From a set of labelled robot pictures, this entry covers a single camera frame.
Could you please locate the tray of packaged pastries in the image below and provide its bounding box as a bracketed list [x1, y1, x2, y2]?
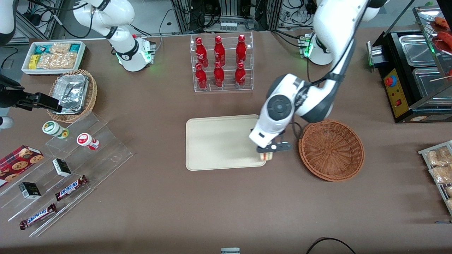
[418, 140, 452, 216]

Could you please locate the clear acrylic stepped display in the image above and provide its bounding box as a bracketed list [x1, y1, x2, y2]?
[0, 112, 134, 238]

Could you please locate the black floor cable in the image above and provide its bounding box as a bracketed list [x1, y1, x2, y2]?
[305, 237, 357, 254]

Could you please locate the clear bagged pastry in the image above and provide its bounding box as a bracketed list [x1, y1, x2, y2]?
[425, 146, 452, 167]
[429, 165, 452, 184]

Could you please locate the white snack bin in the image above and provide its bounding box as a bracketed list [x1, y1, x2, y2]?
[22, 41, 87, 76]

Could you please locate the large clear cracker bag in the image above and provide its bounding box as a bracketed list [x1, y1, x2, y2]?
[37, 52, 77, 69]

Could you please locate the red cookie box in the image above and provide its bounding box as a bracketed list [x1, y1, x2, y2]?
[0, 145, 44, 188]

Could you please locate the small clear cracker bag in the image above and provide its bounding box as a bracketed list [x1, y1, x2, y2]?
[49, 43, 72, 54]

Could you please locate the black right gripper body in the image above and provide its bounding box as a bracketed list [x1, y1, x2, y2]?
[0, 75, 26, 108]

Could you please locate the clear acrylic bottle rack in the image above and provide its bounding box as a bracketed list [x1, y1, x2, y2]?
[190, 31, 254, 93]

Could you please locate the red cola bottle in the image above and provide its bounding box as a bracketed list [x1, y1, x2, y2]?
[213, 61, 225, 88]
[236, 34, 248, 65]
[195, 37, 209, 68]
[234, 61, 246, 87]
[214, 35, 226, 67]
[195, 63, 208, 90]

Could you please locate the beige plastic tray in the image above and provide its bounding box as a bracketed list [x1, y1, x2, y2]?
[185, 114, 267, 171]

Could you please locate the red lid yogurt cup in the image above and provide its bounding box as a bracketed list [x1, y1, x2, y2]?
[76, 133, 100, 151]

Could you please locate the brown round wicker basket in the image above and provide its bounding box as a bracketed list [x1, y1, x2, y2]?
[298, 119, 365, 182]

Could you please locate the black hot dog roller machine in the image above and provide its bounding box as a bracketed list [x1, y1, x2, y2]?
[367, 5, 452, 124]

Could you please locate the Snickers chocolate bar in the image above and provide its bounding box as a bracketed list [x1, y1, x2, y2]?
[54, 175, 89, 202]
[19, 203, 57, 230]

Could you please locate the white power strip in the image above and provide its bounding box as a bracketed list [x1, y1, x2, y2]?
[219, 22, 248, 32]

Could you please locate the light wicker basket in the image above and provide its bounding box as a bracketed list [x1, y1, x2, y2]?
[47, 69, 98, 123]

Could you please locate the small black box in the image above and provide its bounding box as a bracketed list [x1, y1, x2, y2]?
[18, 182, 42, 200]
[52, 158, 72, 177]

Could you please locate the green lid yogurt cup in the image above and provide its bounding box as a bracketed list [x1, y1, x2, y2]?
[42, 121, 70, 139]

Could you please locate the silver foil tray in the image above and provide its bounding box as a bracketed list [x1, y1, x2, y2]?
[52, 74, 89, 114]

